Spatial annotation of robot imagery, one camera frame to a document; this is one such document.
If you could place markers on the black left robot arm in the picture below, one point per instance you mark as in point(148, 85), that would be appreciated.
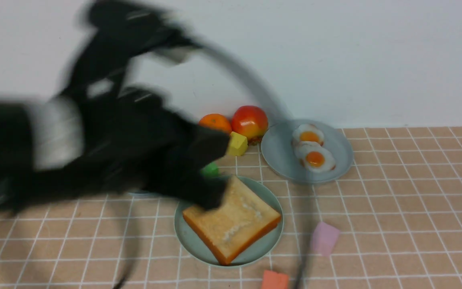
point(43, 146)

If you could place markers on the lower fried egg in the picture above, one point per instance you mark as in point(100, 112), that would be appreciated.
point(314, 158)

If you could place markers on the green cube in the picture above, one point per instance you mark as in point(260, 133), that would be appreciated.
point(211, 170)

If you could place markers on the fried egg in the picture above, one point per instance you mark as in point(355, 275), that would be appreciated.
point(314, 158)
point(308, 132)

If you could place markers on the blue-grey bread plate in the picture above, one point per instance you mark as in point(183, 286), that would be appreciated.
point(143, 195)

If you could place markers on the orange fruit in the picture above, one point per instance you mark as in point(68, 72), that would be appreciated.
point(217, 122)

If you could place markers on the pink cube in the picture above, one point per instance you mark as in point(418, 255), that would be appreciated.
point(324, 239)

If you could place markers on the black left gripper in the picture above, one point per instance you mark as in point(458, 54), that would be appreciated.
point(141, 144)

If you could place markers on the rear fried egg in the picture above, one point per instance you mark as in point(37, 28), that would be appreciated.
point(308, 132)

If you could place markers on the red apple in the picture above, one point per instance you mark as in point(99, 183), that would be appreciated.
point(251, 122)

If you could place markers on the orange-red cube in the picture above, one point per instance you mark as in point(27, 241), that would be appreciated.
point(274, 280)

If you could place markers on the green centre plate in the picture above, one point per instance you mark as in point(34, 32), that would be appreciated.
point(263, 249)

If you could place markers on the yellow cube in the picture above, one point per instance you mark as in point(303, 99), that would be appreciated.
point(238, 144)

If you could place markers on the grey-blue egg plate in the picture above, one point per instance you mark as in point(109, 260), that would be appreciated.
point(278, 151)

